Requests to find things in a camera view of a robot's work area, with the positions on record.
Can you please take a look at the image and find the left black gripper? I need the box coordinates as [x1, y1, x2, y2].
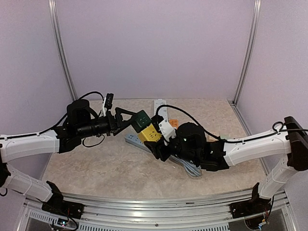
[77, 107, 138, 139]

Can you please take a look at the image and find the dark green cube socket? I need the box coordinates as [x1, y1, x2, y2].
[131, 110, 151, 133]

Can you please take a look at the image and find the yellow cube socket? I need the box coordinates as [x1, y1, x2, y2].
[138, 124, 162, 142]

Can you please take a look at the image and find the mint green USB charger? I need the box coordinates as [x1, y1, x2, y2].
[220, 135, 228, 140]

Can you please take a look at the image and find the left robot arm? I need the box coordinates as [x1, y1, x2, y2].
[0, 93, 137, 214]

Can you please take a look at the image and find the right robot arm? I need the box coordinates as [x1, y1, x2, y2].
[138, 113, 308, 214]

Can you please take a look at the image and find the orange power adapter socket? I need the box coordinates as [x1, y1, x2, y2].
[169, 119, 179, 129]

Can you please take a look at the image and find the round pink power socket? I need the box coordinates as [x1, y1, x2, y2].
[206, 132, 219, 142]

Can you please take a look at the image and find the light blue power strip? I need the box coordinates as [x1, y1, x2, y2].
[125, 134, 151, 153]

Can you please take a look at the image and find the long white power strip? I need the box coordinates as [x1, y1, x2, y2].
[153, 99, 169, 118]

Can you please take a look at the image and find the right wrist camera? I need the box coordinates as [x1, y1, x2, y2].
[151, 115, 176, 145]

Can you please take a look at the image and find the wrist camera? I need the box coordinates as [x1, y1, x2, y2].
[101, 93, 114, 116]
[151, 115, 176, 145]

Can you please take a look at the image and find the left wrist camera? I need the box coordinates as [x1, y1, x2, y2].
[101, 93, 114, 116]

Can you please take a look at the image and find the aluminium front rail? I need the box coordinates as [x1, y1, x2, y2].
[16, 190, 298, 231]

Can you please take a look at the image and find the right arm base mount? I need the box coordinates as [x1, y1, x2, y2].
[230, 199, 271, 218]

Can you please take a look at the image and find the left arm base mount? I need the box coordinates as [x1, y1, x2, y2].
[41, 200, 85, 219]

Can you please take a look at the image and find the left aluminium frame post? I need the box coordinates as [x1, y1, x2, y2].
[48, 0, 77, 101]

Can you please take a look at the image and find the aluminium frame post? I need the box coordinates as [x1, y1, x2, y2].
[232, 0, 262, 107]
[48, 0, 77, 101]

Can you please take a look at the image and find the right aluminium frame post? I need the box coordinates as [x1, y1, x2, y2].
[232, 0, 262, 107]

